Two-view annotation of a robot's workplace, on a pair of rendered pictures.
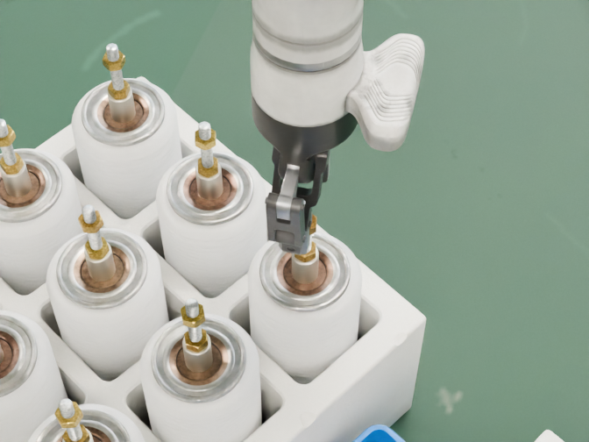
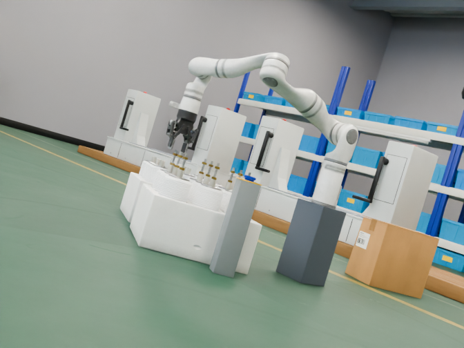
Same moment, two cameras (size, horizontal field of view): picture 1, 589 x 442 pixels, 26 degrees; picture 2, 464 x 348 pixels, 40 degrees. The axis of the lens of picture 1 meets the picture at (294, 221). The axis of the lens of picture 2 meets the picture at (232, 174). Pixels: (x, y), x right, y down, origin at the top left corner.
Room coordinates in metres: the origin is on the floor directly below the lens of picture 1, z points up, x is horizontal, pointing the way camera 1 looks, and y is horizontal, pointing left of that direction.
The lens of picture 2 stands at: (2.56, 1.40, 0.35)
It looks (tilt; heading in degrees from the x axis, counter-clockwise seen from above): 1 degrees down; 210
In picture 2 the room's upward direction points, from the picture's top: 17 degrees clockwise
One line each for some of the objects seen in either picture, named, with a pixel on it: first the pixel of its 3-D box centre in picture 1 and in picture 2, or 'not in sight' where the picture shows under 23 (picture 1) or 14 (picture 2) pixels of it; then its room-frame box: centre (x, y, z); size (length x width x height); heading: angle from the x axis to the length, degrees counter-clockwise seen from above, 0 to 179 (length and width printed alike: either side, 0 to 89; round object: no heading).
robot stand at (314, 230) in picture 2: not in sight; (311, 242); (0.21, 0.48, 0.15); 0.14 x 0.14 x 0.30; 71
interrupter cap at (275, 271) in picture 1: (304, 272); not in sight; (0.56, -0.01, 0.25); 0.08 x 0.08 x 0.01
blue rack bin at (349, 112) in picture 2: not in sight; (360, 118); (-5.03, -1.42, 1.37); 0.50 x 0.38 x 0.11; 161
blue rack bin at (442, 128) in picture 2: not in sight; (452, 134); (-4.62, -0.20, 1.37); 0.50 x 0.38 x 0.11; 162
